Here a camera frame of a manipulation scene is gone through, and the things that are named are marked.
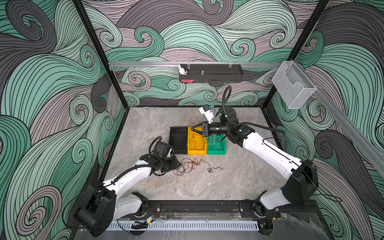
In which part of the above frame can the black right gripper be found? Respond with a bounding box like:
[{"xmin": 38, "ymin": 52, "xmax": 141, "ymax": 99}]
[{"xmin": 191, "ymin": 119, "xmax": 233, "ymax": 137}]

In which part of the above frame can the white wire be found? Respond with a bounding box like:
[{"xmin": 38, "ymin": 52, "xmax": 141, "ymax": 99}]
[{"xmin": 208, "ymin": 134, "xmax": 226, "ymax": 150}]

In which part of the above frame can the red black wire bundle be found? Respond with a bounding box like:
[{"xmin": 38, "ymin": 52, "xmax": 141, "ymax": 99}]
[{"xmin": 173, "ymin": 158, "xmax": 224, "ymax": 177}]

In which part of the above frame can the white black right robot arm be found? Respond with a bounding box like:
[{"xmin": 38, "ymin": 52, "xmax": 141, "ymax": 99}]
[{"xmin": 191, "ymin": 122, "xmax": 319, "ymax": 210}]

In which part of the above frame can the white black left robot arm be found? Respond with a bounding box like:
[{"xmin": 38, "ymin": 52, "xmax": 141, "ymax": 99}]
[{"xmin": 74, "ymin": 154, "xmax": 181, "ymax": 237}]

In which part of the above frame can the yellow storage bin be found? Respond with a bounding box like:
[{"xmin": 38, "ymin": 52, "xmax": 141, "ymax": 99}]
[{"xmin": 187, "ymin": 127, "xmax": 207, "ymax": 155}]

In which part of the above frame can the green storage bin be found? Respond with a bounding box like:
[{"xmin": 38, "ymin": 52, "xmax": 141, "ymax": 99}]
[{"xmin": 206, "ymin": 135, "xmax": 227, "ymax": 155}]

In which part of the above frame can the black storage bin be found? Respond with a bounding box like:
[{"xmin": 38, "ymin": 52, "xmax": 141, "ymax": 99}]
[{"xmin": 169, "ymin": 127, "xmax": 188, "ymax": 155}]

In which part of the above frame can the white rabbit figurine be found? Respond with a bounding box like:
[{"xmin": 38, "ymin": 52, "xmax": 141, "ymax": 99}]
[{"xmin": 178, "ymin": 65, "xmax": 188, "ymax": 75}]

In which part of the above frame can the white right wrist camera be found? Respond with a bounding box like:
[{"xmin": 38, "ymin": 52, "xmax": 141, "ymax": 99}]
[{"xmin": 199, "ymin": 105, "xmax": 215, "ymax": 124}]

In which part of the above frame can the black wall shelf tray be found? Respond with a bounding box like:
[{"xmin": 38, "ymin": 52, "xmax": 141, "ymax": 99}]
[{"xmin": 179, "ymin": 65, "xmax": 244, "ymax": 84}]

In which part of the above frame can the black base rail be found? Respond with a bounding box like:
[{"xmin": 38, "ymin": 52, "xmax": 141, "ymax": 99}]
[{"xmin": 125, "ymin": 200, "xmax": 319, "ymax": 219}]

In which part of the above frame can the aluminium wall rail back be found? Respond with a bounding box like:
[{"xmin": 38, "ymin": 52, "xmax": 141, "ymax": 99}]
[{"xmin": 108, "ymin": 61, "xmax": 282, "ymax": 68}]

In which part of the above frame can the white slotted cable duct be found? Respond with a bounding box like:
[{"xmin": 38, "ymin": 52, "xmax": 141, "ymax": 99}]
[{"xmin": 107, "ymin": 220, "xmax": 259, "ymax": 232}]

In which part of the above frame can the clear plastic wall holder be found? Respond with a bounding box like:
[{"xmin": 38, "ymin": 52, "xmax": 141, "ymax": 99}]
[{"xmin": 272, "ymin": 61, "xmax": 317, "ymax": 110}]

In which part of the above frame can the black corner frame post left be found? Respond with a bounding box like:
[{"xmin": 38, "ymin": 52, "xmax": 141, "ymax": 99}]
[{"xmin": 72, "ymin": 0, "xmax": 129, "ymax": 112}]

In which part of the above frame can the black corner frame post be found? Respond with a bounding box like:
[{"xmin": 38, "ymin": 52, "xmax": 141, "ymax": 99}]
[
  {"xmin": 72, "ymin": 0, "xmax": 129, "ymax": 112},
  {"xmin": 262, "ymin": 0, "xmax": 330, "ymax": 109}
]

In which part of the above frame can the black corner frame post right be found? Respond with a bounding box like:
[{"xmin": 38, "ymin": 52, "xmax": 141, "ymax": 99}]
[{"xmin": 262, "ymin": 0, "xmax": 330, "ymax": 109}]

